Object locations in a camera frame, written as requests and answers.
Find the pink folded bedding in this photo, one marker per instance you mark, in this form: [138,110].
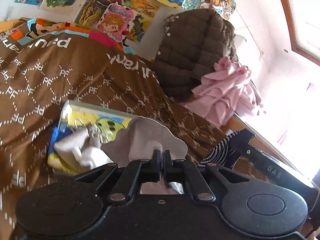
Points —
[250,100]

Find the brown puffer jacket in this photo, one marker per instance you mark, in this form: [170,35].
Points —
[190,55]

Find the cartoon figure colourful poster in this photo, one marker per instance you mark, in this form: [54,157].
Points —
[223,3]

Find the white muslin cloth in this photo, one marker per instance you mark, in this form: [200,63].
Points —
[75,142]

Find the sea fish painting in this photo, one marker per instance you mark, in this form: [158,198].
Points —
[92,7]

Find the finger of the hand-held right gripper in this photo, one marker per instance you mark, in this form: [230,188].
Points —
[243,141]

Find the pink crumpled shirt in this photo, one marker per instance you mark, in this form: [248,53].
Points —
[215,97]

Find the shallow box with drawing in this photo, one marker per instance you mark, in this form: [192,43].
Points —
[112,127]

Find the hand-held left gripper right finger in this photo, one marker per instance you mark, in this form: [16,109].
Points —
[168,170]

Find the pink cartoon girl poster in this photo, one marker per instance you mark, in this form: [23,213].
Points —
[112,22]

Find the white wall socket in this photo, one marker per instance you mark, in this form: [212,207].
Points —
[8,12]

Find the navy white striped sock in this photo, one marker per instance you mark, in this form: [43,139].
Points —
[220,152]

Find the brown printed blanket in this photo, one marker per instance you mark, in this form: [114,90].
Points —
[75,67]

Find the bright window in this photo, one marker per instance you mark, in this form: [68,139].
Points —
[295,117]

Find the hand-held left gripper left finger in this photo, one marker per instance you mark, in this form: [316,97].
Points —
[155,167]

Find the pale grey scalloped cloth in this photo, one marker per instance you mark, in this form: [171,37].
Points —
[150,135]

